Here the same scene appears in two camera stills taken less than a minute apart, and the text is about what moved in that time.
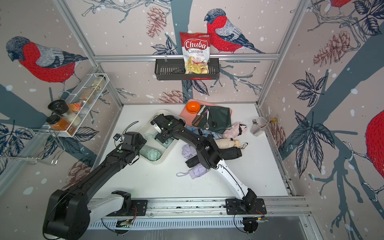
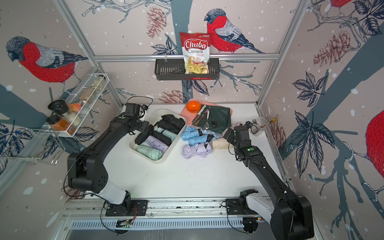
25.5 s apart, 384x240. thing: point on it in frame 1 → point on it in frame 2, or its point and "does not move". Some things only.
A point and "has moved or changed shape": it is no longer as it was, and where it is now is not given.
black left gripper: [141, 143] → [145, 124]
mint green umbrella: [152, 154] does not move
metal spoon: [206, 125] does not move
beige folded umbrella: [227, 143] does not move
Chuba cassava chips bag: [196, 50] does not move
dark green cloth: [213, 118] does not move
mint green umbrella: [152, 136] has moved or changed shape
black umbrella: [193, 162] → [141, 136]
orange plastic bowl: [193, 107] does not move
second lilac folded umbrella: [189, 151] does not move
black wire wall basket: [171, 69] does not move
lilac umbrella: [197, 171] → [156, 143]
